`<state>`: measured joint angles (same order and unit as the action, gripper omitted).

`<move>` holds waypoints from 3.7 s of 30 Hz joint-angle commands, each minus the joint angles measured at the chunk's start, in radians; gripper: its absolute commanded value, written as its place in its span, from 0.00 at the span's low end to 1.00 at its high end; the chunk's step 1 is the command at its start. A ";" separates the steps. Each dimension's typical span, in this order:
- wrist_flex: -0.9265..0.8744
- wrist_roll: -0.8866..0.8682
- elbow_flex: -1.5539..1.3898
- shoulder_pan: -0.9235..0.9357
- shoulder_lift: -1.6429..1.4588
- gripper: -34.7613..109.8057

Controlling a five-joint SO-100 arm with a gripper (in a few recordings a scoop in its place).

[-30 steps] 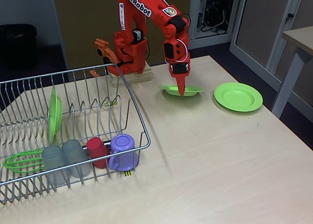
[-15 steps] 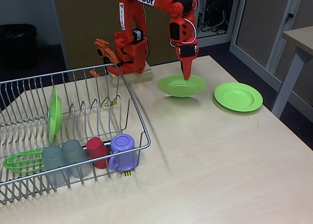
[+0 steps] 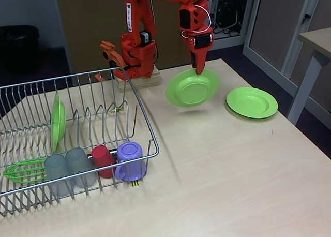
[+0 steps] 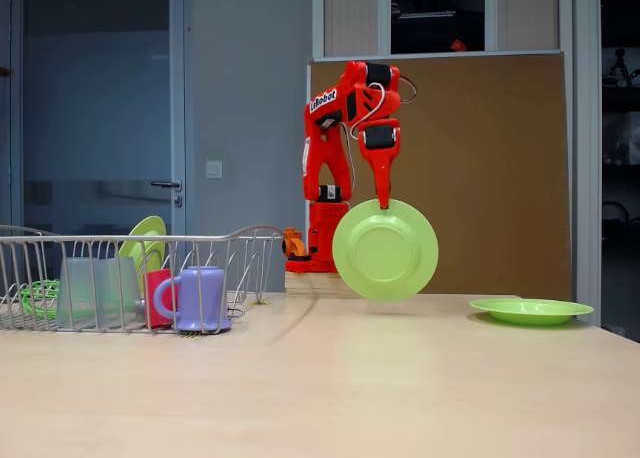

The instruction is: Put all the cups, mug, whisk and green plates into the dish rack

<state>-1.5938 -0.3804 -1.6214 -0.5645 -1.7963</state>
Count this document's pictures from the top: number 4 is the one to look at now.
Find green plastic plate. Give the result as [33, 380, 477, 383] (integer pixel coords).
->
[468, 297, 595, 327]
[331, 198, 440, 302]
[118, 215, 168, 292]

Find purple plastic mug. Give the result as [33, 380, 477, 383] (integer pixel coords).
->
[152, 266, 234, 334]

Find red plastic cup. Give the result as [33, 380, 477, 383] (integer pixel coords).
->
[142, 269, 179, 329]

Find translucent grey plastic cup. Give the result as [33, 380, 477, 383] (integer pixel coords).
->
[97, 256, 142, 325]
[54, 256, 104, 329]

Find brown pin board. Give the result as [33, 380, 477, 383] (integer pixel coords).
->
[305, 51, 572, 302]

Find wooden base block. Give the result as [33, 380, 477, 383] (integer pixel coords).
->
[284, 270, 359, 299]

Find dark shelf with objects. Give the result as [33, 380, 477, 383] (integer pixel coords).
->
[599, 0, 640, 329]

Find grey glass door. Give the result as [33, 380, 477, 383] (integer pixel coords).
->
[9, 0, 187, 237]

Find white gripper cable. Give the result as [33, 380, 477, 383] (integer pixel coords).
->
[355, 81, 387, 139]

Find metal wire dish rack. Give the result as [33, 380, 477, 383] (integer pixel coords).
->
[0, 224, 286, 335]

